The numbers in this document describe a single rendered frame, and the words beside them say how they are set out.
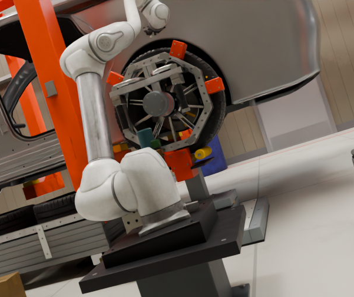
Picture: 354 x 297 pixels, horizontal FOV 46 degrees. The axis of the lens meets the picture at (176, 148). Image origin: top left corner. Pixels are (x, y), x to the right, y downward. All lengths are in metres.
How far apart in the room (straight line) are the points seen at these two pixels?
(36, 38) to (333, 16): 5.52
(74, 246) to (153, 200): 1.41
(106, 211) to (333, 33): 6.21
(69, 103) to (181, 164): 0.74
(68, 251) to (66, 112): 0.87
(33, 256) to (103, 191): 1.49
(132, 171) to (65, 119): 1.20
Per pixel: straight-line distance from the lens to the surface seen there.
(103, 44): 1.68
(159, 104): 2.25
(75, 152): 2.53
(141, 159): 1.41
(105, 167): 1.54
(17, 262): 3.00
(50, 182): 5.70
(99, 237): 2.66
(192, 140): 2.36
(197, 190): 2.55
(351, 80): 7.30
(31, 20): 2.70
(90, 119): 1.64
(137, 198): 1.42
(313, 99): 7.14
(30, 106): 5.93
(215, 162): 6.49
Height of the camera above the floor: 0.60
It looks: level
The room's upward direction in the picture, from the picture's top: 18 degrees counter-clockwise
